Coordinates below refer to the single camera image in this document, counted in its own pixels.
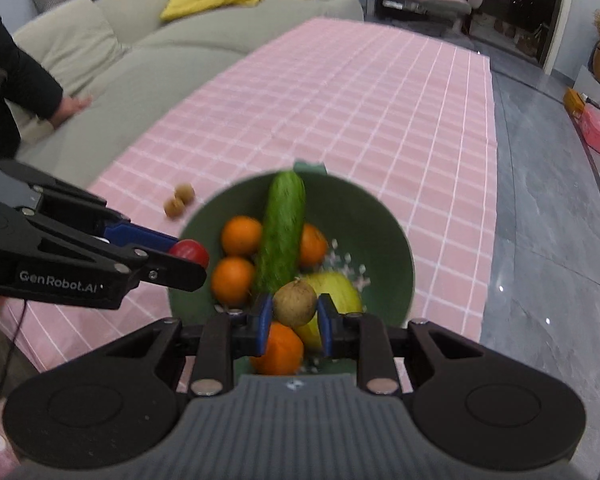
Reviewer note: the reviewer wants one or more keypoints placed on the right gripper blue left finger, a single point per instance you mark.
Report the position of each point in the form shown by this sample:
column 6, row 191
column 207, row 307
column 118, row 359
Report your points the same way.
column 223, row 339

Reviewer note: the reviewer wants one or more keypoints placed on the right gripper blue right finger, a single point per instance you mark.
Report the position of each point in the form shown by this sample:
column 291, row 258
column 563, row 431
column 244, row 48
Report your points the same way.
column 362, row 338

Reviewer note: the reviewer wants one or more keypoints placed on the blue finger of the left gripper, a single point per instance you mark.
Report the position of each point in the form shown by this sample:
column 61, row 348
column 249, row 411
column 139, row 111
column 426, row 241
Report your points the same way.
column 129, row 234
column 159, row 268

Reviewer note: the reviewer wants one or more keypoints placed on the red cherry tomato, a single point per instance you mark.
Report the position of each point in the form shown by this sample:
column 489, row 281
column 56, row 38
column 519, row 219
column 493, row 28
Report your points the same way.
column 192, row 251

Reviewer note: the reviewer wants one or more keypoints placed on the brown longan fruit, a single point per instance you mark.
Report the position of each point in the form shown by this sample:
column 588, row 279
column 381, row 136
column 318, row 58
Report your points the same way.
column 294, row 304
column 174, row 207
column 185, row 193

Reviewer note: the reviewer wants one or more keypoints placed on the orange mandarin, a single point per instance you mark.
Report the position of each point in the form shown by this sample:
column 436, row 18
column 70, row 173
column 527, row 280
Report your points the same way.
column 283, row 355
column 313, row 247
column 241, row 236
column 231, row 281

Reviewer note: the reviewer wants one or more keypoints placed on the green cucumber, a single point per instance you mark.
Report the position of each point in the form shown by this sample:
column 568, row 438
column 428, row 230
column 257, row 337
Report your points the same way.
column 278, row 255

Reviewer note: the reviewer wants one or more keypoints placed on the green colander bowl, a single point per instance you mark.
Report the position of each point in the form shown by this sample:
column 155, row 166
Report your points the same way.
column 306, row 272

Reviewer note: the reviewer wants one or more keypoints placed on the bystander hand on sofa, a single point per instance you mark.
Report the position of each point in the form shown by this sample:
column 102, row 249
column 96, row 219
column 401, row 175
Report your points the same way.
column 67, row 108

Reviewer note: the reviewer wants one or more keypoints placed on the bystander black sleeve arm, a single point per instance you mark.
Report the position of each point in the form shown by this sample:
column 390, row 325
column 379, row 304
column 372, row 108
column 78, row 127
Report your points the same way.
column 28, row 85

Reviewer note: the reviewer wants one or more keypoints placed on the beige cushion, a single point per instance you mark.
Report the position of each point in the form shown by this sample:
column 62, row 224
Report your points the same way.
column 75, row 43

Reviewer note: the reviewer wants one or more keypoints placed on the beige sofa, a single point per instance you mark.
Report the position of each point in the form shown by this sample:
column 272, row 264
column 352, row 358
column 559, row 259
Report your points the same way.
column 180, row 45

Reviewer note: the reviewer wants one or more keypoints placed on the pink checkered tablecloth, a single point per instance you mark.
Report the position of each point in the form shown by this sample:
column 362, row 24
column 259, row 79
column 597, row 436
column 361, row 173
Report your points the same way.
column 406, row 117

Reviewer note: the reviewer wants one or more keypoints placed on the pink storage box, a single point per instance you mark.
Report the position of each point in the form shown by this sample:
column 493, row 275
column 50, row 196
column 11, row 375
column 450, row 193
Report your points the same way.
column 590, row 127

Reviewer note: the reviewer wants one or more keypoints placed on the orange box on floor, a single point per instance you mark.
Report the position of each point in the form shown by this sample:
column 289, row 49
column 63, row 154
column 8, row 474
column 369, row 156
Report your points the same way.
column 573, row 103

